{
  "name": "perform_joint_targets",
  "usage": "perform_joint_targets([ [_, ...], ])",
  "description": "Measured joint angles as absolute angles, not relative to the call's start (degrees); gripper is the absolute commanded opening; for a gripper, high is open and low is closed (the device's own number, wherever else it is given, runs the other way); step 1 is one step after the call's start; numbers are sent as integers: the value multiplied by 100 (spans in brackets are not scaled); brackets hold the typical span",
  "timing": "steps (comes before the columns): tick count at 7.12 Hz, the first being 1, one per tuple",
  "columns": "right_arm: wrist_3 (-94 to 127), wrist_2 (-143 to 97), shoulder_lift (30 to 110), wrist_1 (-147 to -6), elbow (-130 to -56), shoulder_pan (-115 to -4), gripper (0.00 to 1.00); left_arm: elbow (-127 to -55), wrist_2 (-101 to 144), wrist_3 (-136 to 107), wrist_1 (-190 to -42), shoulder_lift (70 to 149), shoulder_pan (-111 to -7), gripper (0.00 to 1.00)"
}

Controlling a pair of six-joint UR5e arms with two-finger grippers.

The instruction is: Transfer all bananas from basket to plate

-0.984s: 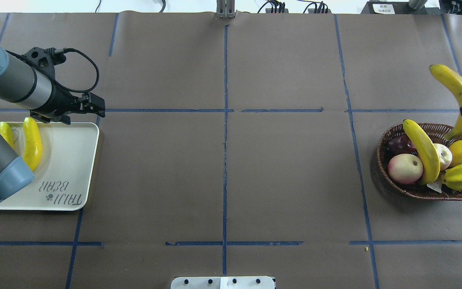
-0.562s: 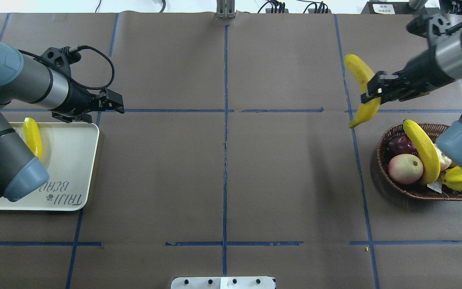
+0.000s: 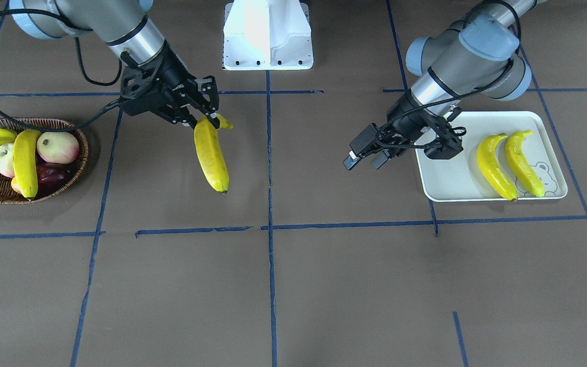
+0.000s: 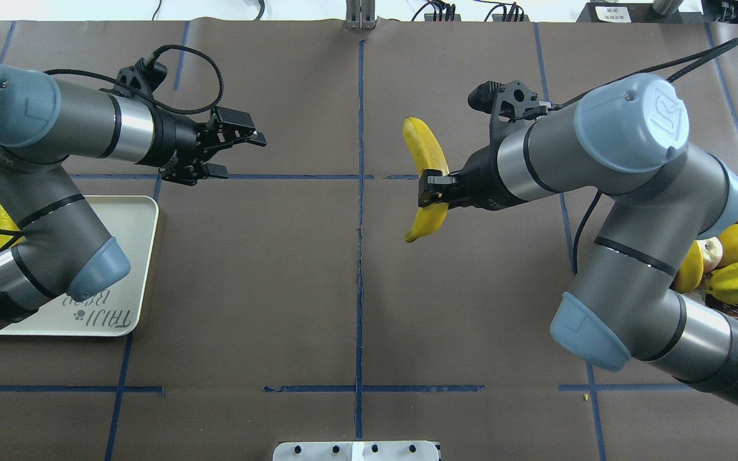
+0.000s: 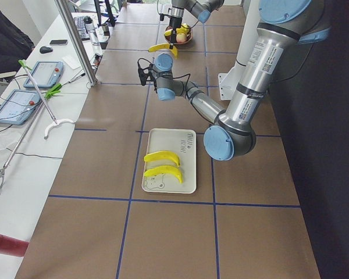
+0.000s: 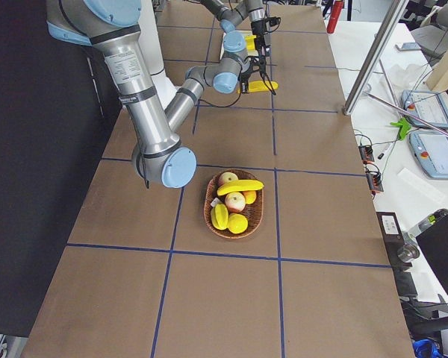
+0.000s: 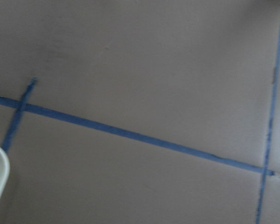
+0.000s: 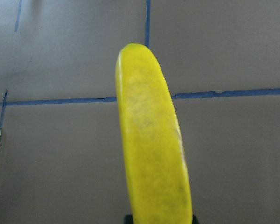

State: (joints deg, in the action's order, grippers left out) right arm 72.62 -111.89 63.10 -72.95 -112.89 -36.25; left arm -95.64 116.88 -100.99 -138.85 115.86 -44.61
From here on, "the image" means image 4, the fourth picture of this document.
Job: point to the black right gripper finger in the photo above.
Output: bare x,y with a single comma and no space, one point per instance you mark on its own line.
453,198
435,180

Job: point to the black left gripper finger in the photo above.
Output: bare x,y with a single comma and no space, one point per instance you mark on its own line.
227,127
189,175

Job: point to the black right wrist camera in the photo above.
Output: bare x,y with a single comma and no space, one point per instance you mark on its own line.
509,106

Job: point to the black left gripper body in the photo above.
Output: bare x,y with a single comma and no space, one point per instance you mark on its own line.
178,142

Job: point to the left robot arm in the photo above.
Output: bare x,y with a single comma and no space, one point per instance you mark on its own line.
66,249

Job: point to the black box with label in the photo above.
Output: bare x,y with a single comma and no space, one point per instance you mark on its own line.
618,13

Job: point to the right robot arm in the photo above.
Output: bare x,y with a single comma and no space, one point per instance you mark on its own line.
630,140

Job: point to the cream rectangular tray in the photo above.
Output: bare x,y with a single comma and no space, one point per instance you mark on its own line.
112,303

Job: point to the aluminium frame post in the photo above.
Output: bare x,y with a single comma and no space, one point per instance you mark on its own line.
360,14

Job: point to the pale apple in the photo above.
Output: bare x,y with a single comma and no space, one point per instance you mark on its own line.
711,252

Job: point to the metal cup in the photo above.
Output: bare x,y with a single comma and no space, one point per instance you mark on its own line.
663,8

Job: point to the yellow banana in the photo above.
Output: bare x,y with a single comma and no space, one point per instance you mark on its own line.
690,273
427,154
7,224

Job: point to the white pillar with base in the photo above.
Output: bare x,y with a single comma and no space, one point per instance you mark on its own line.
358,450

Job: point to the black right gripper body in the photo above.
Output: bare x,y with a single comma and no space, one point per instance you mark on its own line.
481,180

